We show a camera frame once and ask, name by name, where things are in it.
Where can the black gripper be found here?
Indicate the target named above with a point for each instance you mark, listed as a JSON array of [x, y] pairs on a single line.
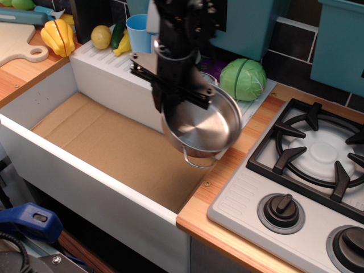
[[173, 79]]

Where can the stainless steel pot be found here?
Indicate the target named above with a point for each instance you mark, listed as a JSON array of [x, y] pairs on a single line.
[[201, 134]]

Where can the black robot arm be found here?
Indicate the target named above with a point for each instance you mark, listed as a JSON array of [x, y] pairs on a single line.
[[184, 27]]

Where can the cardboard sheet in sink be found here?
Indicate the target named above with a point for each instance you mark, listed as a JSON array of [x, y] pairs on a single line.
[[135, 155]]

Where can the white toy sink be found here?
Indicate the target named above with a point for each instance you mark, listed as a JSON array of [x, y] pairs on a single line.
[[130, 217]]

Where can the purple toy eggplant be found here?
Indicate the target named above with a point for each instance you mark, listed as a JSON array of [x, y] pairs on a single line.
[[212, 67]]

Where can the yellow toy banana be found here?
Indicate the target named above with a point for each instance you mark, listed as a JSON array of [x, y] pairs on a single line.
[[124, 44]]

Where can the grey toy faucet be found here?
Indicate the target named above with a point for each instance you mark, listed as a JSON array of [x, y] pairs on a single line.
[[153, 20]]

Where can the light blue plastic cup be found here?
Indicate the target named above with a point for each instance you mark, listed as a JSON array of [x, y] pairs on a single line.
[[140, 39]]

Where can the green toy cucumber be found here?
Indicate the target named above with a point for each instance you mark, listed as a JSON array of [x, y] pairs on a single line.
[[117, 34]]

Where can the green toy cabbage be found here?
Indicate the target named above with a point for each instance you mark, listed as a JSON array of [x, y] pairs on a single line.
[[243, 79]]

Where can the yellow toy potato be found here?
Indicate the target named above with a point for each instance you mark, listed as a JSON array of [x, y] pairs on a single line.
[[101, 37]]

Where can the teal box left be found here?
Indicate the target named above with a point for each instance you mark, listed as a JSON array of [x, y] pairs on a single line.
[[244, 27]]

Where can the teal box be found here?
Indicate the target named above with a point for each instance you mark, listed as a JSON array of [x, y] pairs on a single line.
[[244, 27], [338, 56]]

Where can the yellow toy bell pepper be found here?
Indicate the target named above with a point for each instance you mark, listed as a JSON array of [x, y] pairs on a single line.
[[58, 35]]

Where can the black burner grate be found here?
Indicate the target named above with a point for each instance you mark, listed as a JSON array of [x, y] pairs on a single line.
[[317, 154]]

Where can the white cutting board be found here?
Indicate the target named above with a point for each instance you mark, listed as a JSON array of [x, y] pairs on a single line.
[[15, 38]]

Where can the black stove knob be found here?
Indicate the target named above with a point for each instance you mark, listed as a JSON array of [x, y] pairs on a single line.
[[281, 213], [344, 246]]

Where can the grey toy stove top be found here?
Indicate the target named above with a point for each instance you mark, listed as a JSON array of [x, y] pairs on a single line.
[[298, 193]]

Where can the green toy fruit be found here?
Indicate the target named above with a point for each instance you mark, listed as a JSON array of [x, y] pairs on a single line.
[[19, 4]]

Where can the teal toy knife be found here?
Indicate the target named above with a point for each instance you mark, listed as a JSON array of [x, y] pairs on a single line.
[[23, 17]]

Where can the teal box right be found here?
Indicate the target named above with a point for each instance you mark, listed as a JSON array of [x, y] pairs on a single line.
[[338, 56]]

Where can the blue clamp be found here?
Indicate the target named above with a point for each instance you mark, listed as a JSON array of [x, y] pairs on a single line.
[[32, 221]]

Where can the grey metal bracket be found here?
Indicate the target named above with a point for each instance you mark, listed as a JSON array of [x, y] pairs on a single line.
[[56, 263]]

